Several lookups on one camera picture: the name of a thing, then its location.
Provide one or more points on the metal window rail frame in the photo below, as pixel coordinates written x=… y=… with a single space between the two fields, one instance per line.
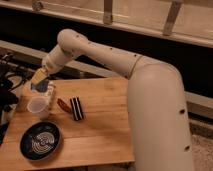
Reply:
x=188 y=21

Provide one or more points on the reddish brown small object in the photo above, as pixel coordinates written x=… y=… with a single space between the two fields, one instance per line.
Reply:
x=63 y=105

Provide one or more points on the black white striped block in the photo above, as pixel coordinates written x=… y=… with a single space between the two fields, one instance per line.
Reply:
x=76 y=109

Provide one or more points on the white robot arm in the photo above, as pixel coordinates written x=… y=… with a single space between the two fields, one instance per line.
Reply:
x=156 y=100

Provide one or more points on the translucent plastic cup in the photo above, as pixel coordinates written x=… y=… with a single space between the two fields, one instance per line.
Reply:
x=39 y=107

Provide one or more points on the black patterned bowl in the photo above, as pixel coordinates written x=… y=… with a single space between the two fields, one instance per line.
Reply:
x=40 y=141

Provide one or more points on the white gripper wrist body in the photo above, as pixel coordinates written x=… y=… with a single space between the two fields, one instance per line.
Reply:
x=57 y=58

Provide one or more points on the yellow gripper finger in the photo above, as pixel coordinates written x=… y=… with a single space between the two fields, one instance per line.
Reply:
x=39 y=75

